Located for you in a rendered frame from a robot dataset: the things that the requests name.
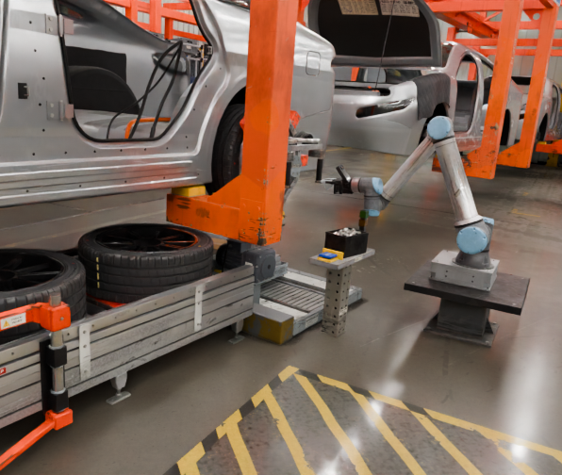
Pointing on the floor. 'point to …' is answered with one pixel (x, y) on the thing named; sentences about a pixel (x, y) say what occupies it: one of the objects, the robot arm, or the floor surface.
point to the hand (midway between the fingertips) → (322, 180)
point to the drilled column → (336, 301)
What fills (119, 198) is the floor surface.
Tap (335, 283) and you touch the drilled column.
